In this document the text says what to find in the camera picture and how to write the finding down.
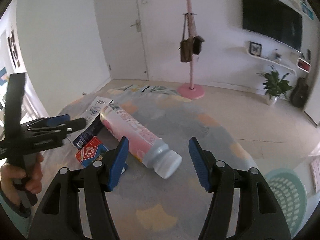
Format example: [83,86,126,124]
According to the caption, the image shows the pink flat box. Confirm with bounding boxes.
[311,159,320,193]

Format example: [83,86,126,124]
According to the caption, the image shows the brown hanging bag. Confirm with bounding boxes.
[179,14,194,63]

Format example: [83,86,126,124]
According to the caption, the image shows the black acoustic guitar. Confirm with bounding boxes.
[290,49,312,108]

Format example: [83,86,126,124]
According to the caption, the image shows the black hanging bag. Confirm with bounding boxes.
[191,14,206,55]

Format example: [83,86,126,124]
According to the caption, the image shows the pink coat rack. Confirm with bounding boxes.
[177,0,206,100]

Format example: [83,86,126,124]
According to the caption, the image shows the black flat television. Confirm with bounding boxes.
[240,0,303,53]

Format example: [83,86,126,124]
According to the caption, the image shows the blue white cube shelf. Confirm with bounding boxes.
[301,1,314,19]

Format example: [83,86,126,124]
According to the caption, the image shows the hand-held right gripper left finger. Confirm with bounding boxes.
[27,136,129,240]

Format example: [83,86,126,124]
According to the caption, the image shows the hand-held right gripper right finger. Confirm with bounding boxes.
[189,137,292,240]

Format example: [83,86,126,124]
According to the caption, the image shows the person's left hand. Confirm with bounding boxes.
[0,152,43,205]

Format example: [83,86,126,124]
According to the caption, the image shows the red white box shelf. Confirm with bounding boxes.
[296,57,312,73]

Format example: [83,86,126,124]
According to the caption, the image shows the dark wall frames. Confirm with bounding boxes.
[7,30,22,68]

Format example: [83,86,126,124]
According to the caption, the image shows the red blue small box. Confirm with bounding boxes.
[75,136,129,176]

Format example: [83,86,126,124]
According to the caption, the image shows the white door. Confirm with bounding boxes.
[94,0,149,81]

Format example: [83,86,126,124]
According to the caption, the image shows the teal plastic basket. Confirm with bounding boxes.
[264,168,307,236]

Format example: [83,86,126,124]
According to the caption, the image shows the person's left forearm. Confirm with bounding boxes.
[0,190,32,218]

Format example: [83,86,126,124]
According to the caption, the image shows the pink plastic bottle white cap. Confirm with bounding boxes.
[99,104,183,179]

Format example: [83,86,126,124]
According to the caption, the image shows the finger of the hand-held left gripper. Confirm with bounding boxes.
[25,118,87,153]
[22,114,71,131]

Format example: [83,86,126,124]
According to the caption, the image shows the white wavy wall shelf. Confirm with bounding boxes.
[235,47,297,77]

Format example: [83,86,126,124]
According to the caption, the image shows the black butterfly picture frame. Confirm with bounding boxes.
[249,41,263,57]

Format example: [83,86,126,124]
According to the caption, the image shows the white blue milk carton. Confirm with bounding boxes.
[72,96,116,151]

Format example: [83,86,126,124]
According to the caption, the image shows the green potted plant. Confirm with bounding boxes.
[256,65,294,106]

